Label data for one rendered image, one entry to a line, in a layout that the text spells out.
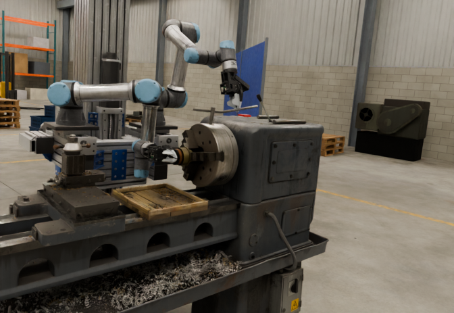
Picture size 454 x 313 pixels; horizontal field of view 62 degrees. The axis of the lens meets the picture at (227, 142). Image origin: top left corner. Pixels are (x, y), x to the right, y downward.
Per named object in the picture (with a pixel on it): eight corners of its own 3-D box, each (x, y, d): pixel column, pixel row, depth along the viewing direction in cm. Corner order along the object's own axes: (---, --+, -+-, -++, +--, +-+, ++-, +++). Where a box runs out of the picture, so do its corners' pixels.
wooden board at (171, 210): (165, 190, 198) (166, 182, 198) (207, 209, 172) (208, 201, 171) (111, 197, 179) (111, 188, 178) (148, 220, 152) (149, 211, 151)
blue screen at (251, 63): (207, 138, 1076) (213, 54, 1044) (235, 139, 1090) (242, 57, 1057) (234, 170, 674) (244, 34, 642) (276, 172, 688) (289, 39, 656)
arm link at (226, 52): (227, 46, 199) (237, 40, 192) (230, 66, 198) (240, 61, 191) (215, 44, 194) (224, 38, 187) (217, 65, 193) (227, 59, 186)
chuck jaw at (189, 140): (198, 151, 191) (192, 131, 195) (204, 147, 187) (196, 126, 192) (180, 153, 184) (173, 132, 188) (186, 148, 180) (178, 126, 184)
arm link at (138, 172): (150, 174, 205) (151, 154, 203) (147, 179, 194) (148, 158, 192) (136, 173, 204) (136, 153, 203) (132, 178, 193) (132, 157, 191)
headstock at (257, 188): (263, 173, 257) (268, 116, 252) (321, 190, 222) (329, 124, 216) (191, 182, 218) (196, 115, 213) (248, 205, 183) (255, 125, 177)
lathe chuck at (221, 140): (191, 173, 207) (198, 117, 200) (228, 195, 184) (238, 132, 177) (177, 174, 201) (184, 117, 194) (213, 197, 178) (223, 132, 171)
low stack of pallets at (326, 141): (315, 147, 1054) (316, 132, 1048) (344, 152, 1001) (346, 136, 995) (292, 151, 958) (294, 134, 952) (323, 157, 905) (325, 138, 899)
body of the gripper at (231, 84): (220, 95, 190) (217, 72, 191) (233, 97, 195) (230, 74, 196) (230, 91, 184) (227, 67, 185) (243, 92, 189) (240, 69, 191)
